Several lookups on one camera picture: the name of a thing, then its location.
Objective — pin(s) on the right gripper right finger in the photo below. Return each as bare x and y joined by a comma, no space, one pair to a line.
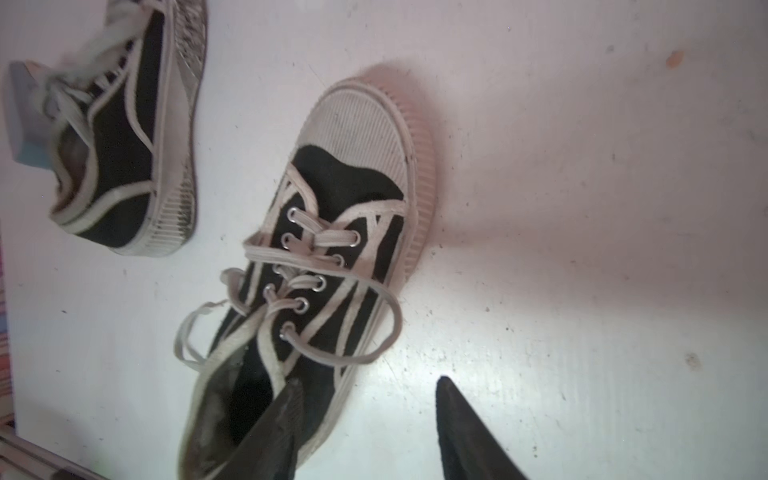
468,449

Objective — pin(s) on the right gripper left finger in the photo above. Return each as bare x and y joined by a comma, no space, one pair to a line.
270,449

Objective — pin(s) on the black white sneaker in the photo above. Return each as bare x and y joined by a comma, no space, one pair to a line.
121,111
319,295

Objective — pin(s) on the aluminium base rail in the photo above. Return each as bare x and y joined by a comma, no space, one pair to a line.
24,460

